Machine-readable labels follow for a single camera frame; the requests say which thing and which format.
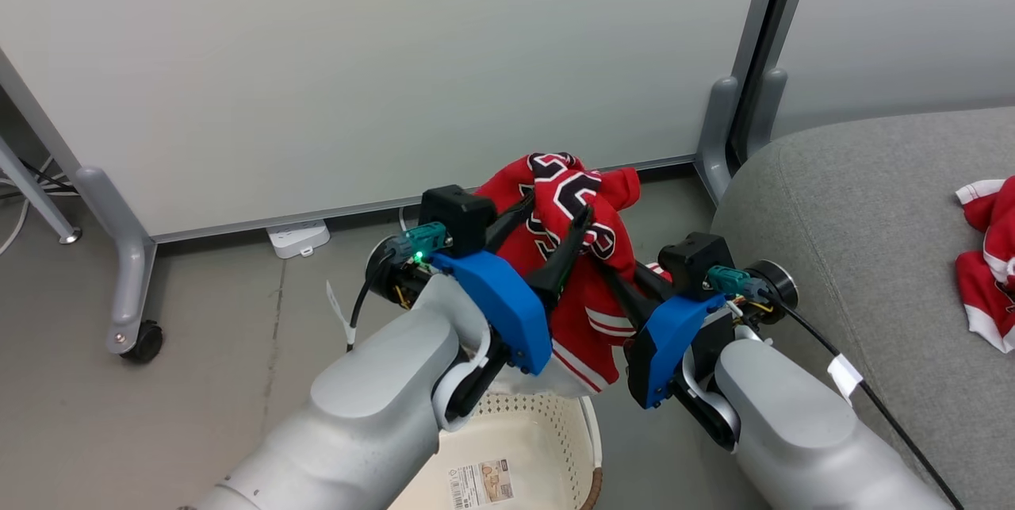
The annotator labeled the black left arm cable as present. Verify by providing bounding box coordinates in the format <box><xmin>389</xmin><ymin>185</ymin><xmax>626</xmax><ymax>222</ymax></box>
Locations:
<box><xmin>325</xmin><ymin>247</ymin><xmax>399</xmax><ymax>354</ymax></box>

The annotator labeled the large white partition panel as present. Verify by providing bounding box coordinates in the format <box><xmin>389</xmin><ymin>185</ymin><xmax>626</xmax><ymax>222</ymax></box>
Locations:
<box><xmin>0</xmin><ymin>0</ymin><xmax>791</xmax><ymax>354</ymax></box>

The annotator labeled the black partition caster wheel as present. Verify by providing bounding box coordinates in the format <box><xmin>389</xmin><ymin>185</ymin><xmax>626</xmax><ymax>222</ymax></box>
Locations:
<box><xmin>121</xmin><ymin>320</ymin><xmax>165</xmax><ymax>363</ymax></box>

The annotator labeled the red jersey with number print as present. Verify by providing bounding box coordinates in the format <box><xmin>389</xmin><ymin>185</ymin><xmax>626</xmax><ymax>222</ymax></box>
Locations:
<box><xmin>473</xmin><ymin>151</ymin><xmax>675</xmax><ymax>398</ymax></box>

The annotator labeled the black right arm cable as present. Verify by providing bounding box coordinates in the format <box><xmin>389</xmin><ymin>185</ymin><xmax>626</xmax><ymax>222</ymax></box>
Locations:
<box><xmin>765</xmin><ymin>288</ymin><xmax>965</xmax><ymax>510</ymax></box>

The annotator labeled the long white cable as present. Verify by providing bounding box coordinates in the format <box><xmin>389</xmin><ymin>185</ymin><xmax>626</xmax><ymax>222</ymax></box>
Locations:
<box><xmin>0</xmin><ymin>157</ymin><xmax>53</xmax><ymax>257</ymax></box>

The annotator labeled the thin black cable bundle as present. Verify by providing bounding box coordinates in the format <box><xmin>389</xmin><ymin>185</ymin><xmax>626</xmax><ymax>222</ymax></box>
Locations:
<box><xmin>14</xmin><ymin>159</ymin><xmax>80</xmax><ymax>196</ymax></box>

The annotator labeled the red jersey with black numbers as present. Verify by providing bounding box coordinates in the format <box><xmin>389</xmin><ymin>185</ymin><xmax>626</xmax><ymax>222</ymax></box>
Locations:
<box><xmin>955</xmin><ymin>175</ymin><xmax>1015</xmax><ymax>355</ymax></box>

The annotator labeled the white plastic laundry basket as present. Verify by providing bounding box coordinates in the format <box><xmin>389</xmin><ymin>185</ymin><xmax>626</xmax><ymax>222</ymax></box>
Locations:
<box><xmin>389</xmin><ymin>389</ymin><xmax>604</xmax><ymax>510</ymax></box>

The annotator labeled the grey metal table leg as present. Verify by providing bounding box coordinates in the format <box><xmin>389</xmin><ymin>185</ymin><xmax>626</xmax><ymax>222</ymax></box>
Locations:
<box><xmin>0</xmin><ymin>137</ymin><xmax>83</xmax><ymax>245</ymax></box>

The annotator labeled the paper label sticker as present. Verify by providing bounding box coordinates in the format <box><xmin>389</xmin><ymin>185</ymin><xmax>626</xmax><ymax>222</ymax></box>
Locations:
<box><xmin>448</xmin><ymin>458</ymin><xmax>515</xmax><ymax>510</ymax></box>

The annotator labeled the grey fabric sofa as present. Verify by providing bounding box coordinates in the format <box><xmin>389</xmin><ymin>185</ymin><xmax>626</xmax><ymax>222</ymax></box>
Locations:
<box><xmin>710</xmin><ymin>105</ymin><xmax>1015</xmax><ymax>510</ymax></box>

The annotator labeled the narrow white partition panel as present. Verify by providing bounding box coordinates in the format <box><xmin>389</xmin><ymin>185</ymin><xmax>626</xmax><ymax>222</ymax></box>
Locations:
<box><xmin>730</xmin><ymin>0</ymin><xmax>1015</xmax><ymax>166</ymax></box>

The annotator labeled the white power strip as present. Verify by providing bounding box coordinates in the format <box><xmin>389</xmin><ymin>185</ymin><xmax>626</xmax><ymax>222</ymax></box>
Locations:
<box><xmin>266</xmin><ymin>220</ymin><xmax>331</xmax><ymax>259</ymax></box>

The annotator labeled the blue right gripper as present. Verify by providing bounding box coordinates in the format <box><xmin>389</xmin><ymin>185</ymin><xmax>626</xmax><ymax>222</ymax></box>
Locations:
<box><xmin>595</xmin><ymin>260</ymin><xmax>727</xmax><ymax>410</ymax></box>

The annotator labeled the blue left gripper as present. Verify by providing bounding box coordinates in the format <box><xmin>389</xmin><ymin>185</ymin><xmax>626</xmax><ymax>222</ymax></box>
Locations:
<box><xmin>432</xmin><ymin>191</ymin><xmax>596</xmax><ymax>378</ymax></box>

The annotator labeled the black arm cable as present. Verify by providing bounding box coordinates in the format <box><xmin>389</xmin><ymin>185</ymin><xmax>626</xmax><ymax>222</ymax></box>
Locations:
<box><xmin>765</xmin><ymin>288</ymin><xmax>965</xmax><ymax>510</ymax></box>
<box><xmin>325</xmin><ymin>247</ymin><xmax>399</xmax><ymax>354</ymax></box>

